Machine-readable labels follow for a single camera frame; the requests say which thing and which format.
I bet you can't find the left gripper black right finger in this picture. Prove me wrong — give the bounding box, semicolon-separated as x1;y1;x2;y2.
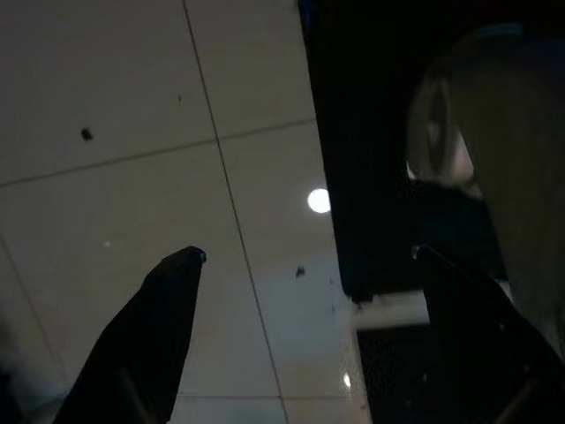
411;243;565;424

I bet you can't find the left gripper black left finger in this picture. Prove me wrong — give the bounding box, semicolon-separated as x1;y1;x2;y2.
55;246;207;424

